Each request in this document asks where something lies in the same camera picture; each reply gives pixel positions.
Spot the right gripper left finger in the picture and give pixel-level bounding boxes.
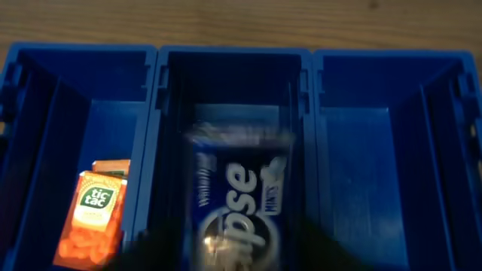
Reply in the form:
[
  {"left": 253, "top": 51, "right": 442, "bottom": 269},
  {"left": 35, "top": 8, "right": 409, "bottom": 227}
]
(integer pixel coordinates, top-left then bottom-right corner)
[{"left": 101, "top": 224, "right": 188, "bottom": 271}]

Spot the blue candy pack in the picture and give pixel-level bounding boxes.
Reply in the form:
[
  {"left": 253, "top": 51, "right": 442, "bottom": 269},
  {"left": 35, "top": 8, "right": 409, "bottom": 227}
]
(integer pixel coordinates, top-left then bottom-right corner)
[{"left": 184, "top": 122, "right": 297, "bottom": 271}]

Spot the blue tray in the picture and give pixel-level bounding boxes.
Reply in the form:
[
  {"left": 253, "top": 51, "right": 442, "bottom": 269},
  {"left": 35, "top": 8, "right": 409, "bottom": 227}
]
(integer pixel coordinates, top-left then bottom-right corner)
[{"left": 0, "top": 41, "right": 482, "bottom": 271}]

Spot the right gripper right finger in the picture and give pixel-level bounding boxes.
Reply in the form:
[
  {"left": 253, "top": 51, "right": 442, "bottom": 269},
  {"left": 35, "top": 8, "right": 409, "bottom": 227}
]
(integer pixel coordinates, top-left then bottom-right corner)
[{"left": 296, "top": 220, "right": 372, "bottom": 271}]

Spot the orange candy box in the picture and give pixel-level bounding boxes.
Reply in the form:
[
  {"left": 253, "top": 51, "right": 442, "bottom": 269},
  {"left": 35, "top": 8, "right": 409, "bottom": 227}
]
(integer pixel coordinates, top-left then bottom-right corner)
[
  {"left": 52, "top": 169, "right": 128, "bottom": 271},
  {"left": 91, "top": 159, "right": 132, "bottom": 178}
]

